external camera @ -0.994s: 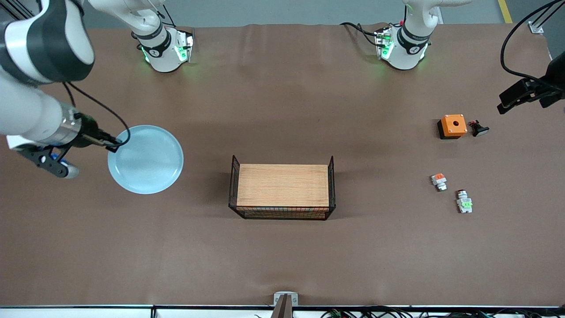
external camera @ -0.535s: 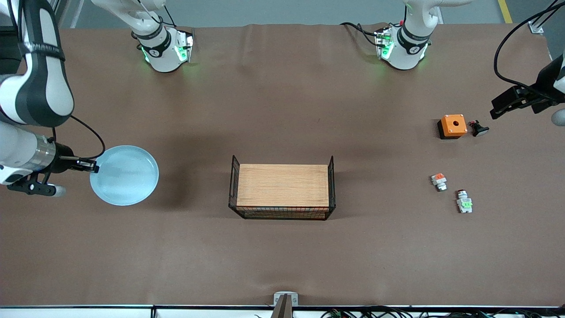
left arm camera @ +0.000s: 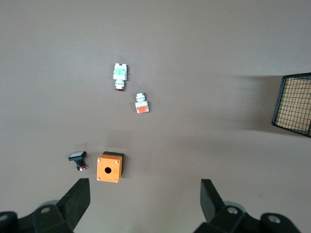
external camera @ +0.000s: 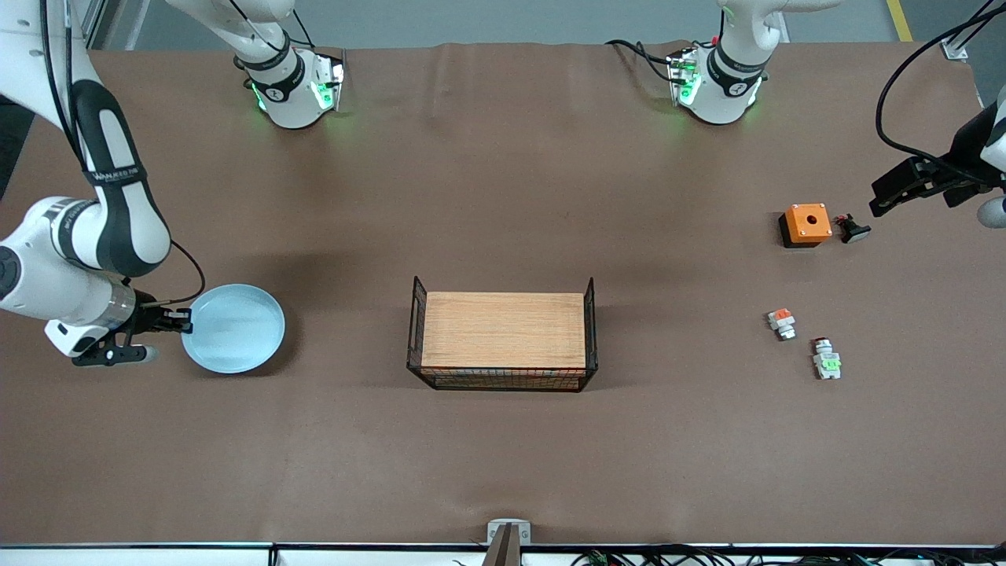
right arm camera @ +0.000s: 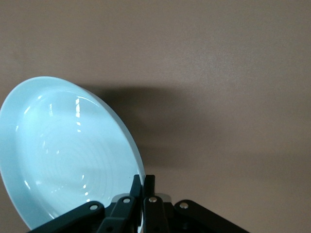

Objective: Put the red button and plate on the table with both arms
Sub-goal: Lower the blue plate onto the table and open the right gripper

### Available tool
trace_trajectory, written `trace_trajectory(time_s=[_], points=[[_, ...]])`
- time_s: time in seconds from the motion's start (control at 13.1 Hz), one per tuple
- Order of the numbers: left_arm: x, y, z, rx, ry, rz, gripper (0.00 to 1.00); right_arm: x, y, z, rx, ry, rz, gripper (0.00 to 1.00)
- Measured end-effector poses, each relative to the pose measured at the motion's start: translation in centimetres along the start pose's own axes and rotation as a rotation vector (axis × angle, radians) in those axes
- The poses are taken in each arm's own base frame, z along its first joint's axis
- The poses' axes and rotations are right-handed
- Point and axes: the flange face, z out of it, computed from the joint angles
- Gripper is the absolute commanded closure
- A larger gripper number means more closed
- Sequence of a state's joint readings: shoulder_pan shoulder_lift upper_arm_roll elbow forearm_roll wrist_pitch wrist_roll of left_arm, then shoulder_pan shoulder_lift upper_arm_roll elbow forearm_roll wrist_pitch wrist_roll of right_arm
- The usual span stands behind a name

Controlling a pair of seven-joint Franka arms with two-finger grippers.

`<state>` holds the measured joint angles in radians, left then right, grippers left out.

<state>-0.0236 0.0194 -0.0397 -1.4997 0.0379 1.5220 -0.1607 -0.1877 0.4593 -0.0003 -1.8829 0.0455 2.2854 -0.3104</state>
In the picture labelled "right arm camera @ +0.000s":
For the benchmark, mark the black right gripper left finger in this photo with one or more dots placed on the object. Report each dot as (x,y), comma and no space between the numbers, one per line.
(119,213)

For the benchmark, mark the brown table cover sheet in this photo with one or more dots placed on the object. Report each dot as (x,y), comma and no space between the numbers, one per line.
(218,72)

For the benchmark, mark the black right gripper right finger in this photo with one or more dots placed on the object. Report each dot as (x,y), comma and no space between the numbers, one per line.
(155,213)

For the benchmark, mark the light blue round plate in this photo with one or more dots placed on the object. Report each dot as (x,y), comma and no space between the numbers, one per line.
(60,145)

